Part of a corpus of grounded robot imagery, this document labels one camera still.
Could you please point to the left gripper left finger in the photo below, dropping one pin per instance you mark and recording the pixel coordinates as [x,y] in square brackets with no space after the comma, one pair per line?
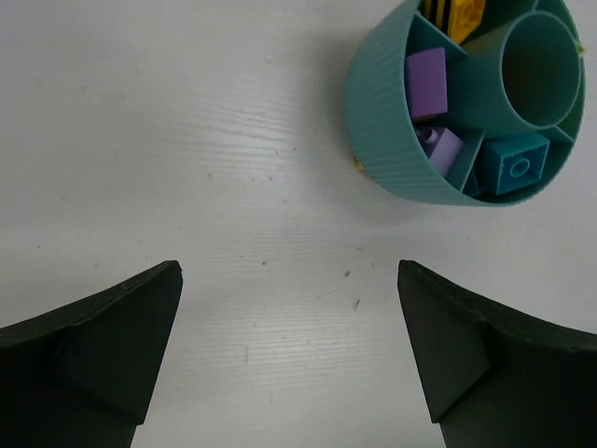
[83,375]

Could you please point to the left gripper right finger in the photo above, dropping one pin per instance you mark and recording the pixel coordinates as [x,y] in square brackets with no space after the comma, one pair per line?
[493,376]

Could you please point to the teal square lego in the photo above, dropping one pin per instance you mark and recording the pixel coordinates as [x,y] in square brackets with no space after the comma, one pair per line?
[511,163]

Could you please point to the purple lego brick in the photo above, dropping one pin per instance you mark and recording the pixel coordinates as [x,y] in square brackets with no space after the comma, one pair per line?
[441,146]

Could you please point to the teal divided round container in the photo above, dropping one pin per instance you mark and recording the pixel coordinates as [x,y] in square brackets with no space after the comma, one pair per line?
[521,71]

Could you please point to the purple printed curved lego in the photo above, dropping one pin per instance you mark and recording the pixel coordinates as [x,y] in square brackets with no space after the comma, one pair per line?
[426,83]

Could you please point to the yellow square lego brick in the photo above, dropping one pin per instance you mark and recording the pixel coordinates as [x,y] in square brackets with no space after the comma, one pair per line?
[464,18]

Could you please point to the teal printed lego brick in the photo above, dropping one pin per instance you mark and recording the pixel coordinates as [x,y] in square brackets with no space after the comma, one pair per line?
[473,185]

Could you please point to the golden yellow curved lego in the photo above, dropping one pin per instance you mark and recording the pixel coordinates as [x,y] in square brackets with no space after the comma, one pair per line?
[437,12]

